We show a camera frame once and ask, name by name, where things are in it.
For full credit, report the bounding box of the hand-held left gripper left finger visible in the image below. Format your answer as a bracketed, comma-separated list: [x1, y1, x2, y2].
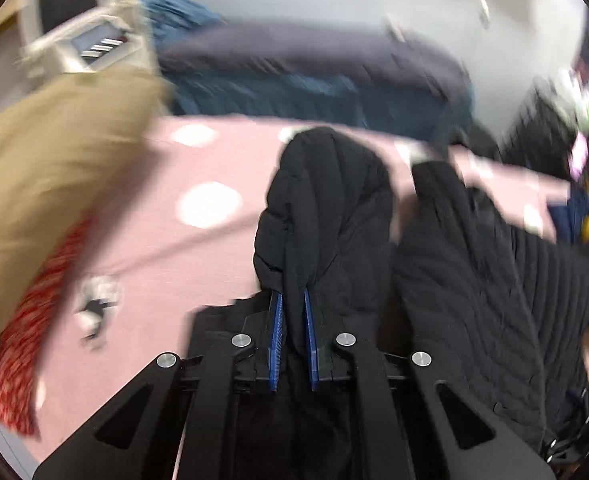
[33, 290, 284, 480]

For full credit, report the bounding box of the pink dotted bedsheet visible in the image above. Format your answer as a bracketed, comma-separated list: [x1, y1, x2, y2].
[24, 115, 575, 466]

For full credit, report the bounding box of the navy cloth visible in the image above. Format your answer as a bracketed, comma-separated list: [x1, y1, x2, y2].
[547, 190, 589, 243]

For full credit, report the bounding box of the small black and white toy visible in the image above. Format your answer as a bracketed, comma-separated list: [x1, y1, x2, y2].
[72, 275, 125, 341]

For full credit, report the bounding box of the red patterned cloth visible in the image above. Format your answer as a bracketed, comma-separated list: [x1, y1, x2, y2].
[0, 220, 95, 436]

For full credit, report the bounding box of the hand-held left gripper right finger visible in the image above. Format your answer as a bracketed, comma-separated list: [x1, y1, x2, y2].
[302, 287, 558, 480]

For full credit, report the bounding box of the blue blanket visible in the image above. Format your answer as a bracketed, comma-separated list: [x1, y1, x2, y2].
[142, 0, 475, 136]

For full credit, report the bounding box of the tan pillow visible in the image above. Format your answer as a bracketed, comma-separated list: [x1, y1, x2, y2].
[0, 67, 170, 391]

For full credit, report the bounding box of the cluttered dark shelf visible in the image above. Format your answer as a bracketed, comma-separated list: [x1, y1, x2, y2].
[505, 65, 589, 186]

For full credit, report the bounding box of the dark navy pillow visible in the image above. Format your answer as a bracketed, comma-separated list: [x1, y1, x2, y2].
[157, 20, 473, 111]

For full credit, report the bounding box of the black quilted jacket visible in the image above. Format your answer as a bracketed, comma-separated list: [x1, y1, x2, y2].
[189, 126, 589, 480]

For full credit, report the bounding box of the white bedside shelf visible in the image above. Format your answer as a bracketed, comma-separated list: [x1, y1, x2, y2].
[17, 0, 148, 76]

